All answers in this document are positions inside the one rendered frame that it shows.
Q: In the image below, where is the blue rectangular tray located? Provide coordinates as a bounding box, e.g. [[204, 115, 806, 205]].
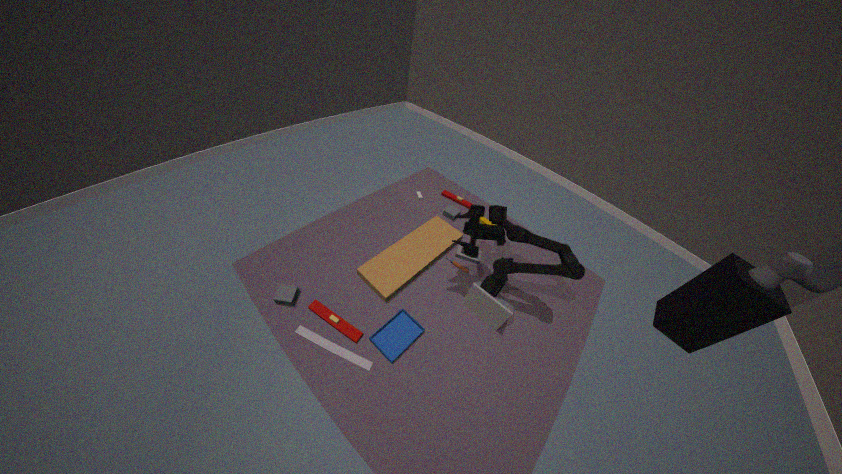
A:
[[369, 308, 425, 364]]

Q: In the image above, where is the red flat bar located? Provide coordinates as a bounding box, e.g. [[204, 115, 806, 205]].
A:
[[308, 299, 363, 344], [441, 190, 472, 209]]

